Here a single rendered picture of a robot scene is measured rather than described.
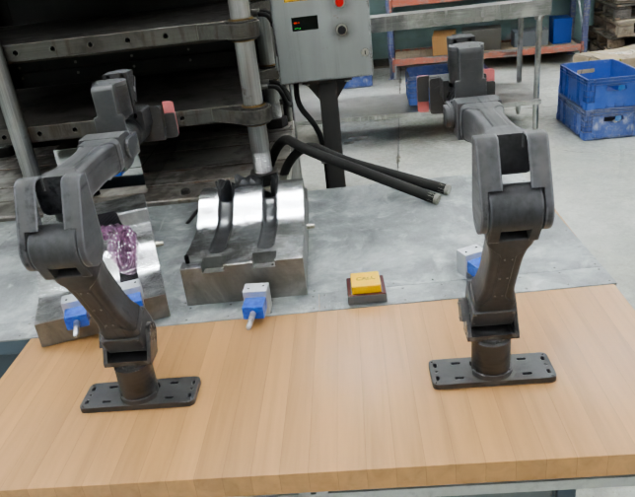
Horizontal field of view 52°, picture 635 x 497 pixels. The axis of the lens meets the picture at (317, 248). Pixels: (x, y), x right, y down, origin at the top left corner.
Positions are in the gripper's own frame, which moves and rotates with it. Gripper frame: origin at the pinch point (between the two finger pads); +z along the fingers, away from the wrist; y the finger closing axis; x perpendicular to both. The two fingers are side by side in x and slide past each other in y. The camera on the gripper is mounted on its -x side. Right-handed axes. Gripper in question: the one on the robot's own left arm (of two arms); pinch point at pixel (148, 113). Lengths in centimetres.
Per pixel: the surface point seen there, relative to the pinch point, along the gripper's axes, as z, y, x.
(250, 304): -16.2, -17.4, 36.2
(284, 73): 79, -20, 8
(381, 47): 659, -80, 89
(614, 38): 548, -305, 87
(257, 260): -2.9, -17.7, 33.1
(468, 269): -6, -62, 38
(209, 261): -3.3, -7.2, 32.2
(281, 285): -7.3, -22.6, 37.3
